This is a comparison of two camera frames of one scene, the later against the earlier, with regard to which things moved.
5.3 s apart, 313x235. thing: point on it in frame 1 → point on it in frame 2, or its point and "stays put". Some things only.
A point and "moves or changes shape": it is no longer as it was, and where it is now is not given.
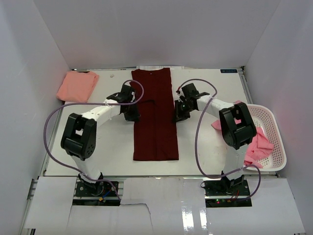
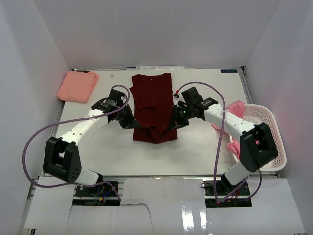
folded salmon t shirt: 78,86 stays put
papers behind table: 158,67 stays put
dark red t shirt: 155,134 moves or changes shape
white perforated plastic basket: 264,118 stays put
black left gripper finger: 131,113 → 126,119
